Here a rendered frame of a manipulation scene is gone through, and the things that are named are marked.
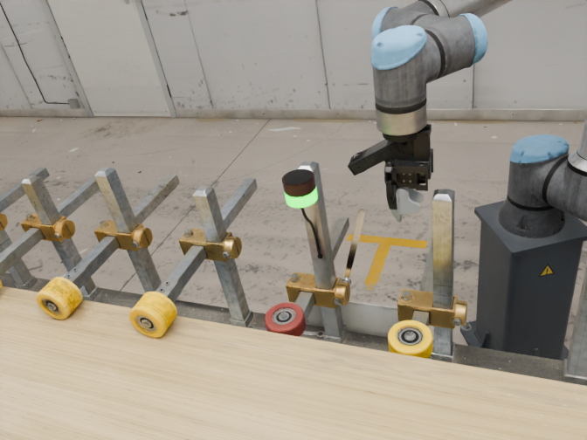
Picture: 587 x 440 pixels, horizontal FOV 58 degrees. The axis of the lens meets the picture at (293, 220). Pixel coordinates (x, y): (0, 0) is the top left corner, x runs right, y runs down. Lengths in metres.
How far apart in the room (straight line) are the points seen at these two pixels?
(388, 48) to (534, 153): 0.80
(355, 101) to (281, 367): 3.08
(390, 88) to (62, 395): 0.81
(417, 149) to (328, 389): 0.46
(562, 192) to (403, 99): 0.76
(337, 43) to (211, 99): 1.18
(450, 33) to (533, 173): 0.74
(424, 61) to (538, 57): 2.73
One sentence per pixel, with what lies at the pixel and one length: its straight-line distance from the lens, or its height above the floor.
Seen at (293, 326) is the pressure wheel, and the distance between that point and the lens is 1.04.
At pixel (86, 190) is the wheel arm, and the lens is 1.64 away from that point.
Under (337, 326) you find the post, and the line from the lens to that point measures 1.24.
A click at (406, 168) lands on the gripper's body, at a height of 1.15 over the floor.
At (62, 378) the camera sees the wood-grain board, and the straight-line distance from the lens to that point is 1.15.
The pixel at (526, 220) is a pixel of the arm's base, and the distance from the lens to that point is 1.72.
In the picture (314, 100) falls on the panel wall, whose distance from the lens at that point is 4.00.
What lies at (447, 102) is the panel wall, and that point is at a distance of 3.78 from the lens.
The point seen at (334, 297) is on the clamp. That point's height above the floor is 0.86.
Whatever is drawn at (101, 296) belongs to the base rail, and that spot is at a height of 0.70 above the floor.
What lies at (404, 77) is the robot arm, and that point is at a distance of 0.92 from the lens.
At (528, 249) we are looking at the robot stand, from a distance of 1.70.
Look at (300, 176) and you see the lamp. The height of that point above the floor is 1.17.
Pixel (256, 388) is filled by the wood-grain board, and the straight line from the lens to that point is 0.97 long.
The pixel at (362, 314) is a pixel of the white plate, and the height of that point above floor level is 0.76.
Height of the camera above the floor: 1.65
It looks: 34 degrees down
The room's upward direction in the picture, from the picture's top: 11 degrees counter-clockwise
